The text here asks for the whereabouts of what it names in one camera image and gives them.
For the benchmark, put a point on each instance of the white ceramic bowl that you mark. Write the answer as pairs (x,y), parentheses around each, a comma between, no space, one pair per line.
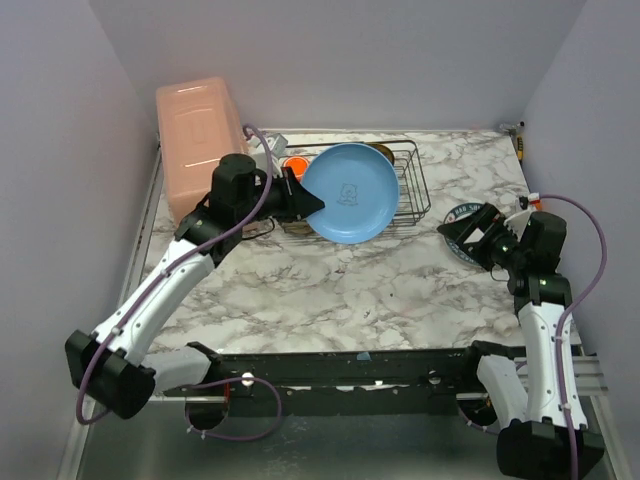
(297,228)

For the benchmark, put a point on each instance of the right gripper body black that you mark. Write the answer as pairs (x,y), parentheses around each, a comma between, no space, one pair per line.
(486,235)

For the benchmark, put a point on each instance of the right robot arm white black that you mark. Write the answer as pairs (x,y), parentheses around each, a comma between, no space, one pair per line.
(544,433)

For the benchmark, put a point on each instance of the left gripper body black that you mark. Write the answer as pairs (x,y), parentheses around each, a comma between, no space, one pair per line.
(290,195)

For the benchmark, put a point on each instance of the pink plastic storage box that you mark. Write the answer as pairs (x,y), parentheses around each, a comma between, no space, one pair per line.
(198,125)

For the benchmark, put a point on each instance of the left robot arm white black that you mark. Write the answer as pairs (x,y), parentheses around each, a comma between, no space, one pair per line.
(108,363)

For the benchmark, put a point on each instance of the blue plate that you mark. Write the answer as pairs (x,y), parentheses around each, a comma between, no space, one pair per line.
(360,190)

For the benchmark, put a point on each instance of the white plastic fitting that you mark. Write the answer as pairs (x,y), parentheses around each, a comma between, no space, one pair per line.
(505,326)

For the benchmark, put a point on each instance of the white plate dark rim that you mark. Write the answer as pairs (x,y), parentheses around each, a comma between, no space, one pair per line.
(457,213)

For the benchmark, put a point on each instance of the aluminium frame rail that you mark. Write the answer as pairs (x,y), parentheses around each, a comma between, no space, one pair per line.
(589,377)

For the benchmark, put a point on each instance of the orange mug black handle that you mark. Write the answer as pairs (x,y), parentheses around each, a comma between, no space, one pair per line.
(298,165)

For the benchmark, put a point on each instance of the yellow patterned plate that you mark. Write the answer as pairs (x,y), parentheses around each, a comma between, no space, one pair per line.
(383,150)

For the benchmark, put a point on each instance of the black mounting rail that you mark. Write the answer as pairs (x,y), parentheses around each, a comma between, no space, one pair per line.
(394,382)

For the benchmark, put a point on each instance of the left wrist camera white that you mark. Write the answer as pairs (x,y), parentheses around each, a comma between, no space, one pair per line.
(276,143)

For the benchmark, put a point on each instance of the yellow tool at corner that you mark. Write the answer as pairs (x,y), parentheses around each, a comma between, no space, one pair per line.
(520,148)

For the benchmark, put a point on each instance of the black wire dish rack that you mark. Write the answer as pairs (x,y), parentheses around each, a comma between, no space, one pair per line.
(414,201)

